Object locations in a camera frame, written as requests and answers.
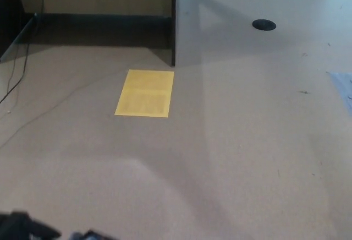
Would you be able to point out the black round desk grommet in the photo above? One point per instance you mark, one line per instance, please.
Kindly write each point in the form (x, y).
(264, 24)

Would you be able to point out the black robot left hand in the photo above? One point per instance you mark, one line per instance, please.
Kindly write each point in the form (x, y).
(22, 227)

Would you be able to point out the yellow paper sheet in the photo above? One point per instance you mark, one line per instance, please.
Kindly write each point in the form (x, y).
(145, 94)

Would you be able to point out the black cabinet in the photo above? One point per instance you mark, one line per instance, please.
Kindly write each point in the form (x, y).
(9, 11)

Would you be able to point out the dark desk side panel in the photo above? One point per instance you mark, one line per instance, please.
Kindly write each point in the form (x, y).
(173, 19)

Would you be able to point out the light blue plastic sheet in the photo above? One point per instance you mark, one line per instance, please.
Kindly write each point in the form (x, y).
(343, 86)

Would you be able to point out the dark wall baseboard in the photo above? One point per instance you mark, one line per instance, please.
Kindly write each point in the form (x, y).
(104, 19)

